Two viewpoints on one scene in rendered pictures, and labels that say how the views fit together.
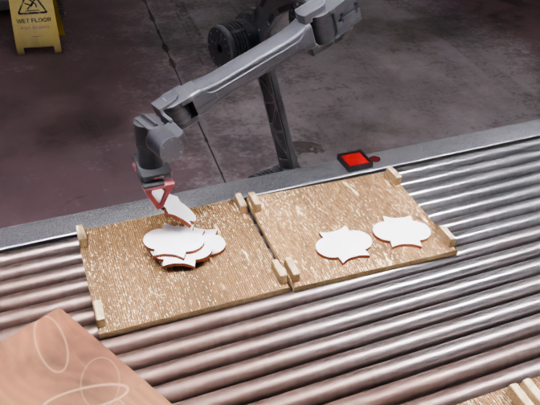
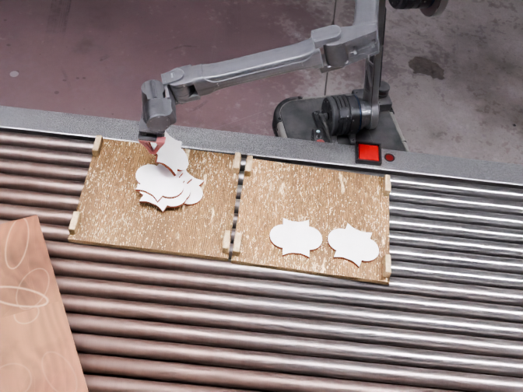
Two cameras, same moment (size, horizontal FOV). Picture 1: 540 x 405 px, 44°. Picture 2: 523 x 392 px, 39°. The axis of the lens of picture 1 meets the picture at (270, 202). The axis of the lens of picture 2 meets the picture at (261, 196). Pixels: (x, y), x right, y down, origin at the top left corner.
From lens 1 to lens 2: 0.72 m
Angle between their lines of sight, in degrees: 20
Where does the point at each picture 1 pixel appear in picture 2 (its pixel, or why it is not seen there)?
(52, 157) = not seen: outside the picture
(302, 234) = (269, 212)
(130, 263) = (121, 185)
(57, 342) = (21, 244)
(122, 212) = not seen: hidden behind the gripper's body
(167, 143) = (155, 118)
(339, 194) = (327, 185)
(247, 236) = (223, 197)
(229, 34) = not seen: outside the picture
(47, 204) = (157, 43)
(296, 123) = (433, 35)
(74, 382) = (16, 281)
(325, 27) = (334, 54)
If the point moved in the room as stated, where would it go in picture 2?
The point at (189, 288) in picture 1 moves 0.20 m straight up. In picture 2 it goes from (152, 226) to (150, 178)
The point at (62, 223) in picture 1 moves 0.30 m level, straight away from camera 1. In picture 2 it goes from (93, 124) to (113, 55)
